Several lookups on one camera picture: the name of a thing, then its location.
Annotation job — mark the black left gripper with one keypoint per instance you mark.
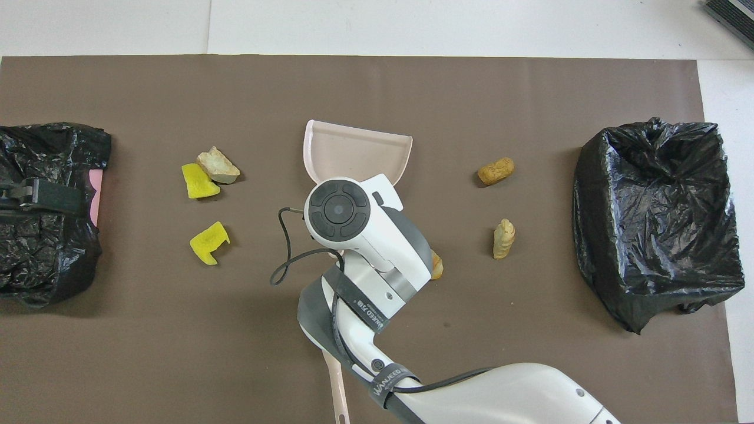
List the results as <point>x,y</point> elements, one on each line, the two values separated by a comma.
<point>16,197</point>

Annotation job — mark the notched yellow sponge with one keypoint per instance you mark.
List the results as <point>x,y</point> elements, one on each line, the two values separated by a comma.
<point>207,243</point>

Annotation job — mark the large beige croissant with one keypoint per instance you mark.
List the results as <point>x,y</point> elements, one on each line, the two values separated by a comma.
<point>218,166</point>

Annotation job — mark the beige plastic dustpan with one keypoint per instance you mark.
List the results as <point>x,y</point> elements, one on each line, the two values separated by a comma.
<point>353,153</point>

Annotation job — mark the beige hand brush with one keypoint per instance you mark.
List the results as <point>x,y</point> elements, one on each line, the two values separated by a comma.
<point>339,394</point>

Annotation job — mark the orange striped croissant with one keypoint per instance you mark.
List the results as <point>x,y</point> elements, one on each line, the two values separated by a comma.
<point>437,265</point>

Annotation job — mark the brown textured bread roll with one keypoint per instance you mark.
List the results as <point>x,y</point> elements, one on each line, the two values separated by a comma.
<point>496,171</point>

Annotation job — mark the small pale beige bread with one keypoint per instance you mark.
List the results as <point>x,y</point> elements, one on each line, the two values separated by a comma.
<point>503,238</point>

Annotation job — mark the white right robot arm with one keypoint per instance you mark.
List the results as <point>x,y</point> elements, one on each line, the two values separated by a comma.
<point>365,235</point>

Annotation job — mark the pink bin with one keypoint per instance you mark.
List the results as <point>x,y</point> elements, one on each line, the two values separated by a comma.
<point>97,200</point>

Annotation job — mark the crumpled black trash bag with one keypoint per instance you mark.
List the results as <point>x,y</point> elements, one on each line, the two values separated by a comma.
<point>47,259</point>

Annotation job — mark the open black bag-lined bin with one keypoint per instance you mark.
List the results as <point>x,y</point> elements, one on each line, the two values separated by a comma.
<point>660,235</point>

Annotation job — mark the brown table mat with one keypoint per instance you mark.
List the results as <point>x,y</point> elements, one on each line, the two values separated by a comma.
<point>177,353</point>

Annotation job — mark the dark ribbed device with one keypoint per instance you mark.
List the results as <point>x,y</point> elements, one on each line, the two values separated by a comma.
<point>733,17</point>

